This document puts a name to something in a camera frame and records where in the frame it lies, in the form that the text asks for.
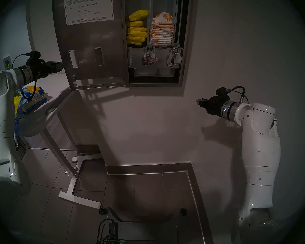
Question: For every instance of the stack of floral pads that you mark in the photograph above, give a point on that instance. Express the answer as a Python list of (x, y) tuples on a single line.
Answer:
[(161, 35)]

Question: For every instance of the white overbed table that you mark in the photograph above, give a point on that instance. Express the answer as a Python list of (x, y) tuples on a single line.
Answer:
[(53, 93)]

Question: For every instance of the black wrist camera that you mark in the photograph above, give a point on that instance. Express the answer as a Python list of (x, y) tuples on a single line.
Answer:
[(222, 91), (33, 57)]

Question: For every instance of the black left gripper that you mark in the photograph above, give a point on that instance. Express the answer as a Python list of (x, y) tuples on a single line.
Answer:
[(40, 69)]

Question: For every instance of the orange floral wrapped pad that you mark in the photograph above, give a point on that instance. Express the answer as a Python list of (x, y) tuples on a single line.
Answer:
[(162, 18)]

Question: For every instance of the steel dispenser door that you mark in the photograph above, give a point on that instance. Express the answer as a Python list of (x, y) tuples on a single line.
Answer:
[(91, 42)]

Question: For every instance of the black box red switch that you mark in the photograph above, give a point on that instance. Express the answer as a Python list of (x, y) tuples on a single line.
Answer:
[(113, 228)]

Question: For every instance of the steel dispenser cabinet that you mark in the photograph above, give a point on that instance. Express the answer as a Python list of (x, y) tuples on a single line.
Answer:
[(155, 80)]

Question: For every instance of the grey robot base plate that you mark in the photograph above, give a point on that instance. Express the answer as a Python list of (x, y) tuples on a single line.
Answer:
[(147, 230)]

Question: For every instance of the chrome dispensing lever mechanism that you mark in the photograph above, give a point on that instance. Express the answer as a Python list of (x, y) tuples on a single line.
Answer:
[(174, 58), (149, 57)]

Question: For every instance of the white instruction sheet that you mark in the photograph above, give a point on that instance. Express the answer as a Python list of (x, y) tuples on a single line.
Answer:
[(89, 8)]

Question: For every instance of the blue yellow pad package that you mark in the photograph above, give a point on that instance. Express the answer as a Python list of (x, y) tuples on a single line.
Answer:
[(39, 96)]

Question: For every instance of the torn blue plastic wrapper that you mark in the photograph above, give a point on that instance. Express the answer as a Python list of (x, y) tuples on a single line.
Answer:
[(19, 113)]

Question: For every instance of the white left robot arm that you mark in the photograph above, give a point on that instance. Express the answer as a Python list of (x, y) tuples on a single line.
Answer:
[(1, 119)]

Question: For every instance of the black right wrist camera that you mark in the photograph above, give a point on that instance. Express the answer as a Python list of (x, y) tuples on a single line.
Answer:
[(222, 91)]

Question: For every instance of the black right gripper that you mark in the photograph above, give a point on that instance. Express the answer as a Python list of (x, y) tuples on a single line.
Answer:
[(217, 106)]

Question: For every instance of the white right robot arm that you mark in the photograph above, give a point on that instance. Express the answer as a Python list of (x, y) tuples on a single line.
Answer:
[(259, 149)]

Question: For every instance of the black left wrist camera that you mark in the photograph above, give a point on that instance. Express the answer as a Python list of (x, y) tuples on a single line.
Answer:
[(33, 57)]

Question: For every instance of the black base knob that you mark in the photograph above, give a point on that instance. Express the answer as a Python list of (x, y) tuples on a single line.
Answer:
[(183, 212), (103, 211)]

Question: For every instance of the yellow pad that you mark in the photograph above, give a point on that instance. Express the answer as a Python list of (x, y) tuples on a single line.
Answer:
[(136, 35), (138, 15), (16, 102), (133, 42), (135, 23), (137, 29)]

